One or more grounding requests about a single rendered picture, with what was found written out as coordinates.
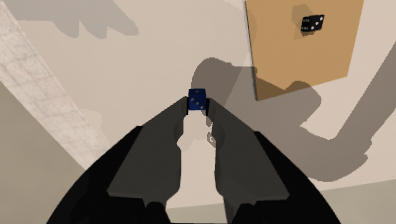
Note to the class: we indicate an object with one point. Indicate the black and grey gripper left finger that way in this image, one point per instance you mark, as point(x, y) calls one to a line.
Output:
point(143, 167)

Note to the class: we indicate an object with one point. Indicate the brown flat mat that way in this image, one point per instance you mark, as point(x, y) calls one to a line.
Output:
point(286, 59)

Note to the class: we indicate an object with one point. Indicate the blue die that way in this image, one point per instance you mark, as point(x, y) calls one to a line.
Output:
point(197, 99)

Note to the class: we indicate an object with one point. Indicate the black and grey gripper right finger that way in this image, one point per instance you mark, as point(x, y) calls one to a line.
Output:
point(250, 169)

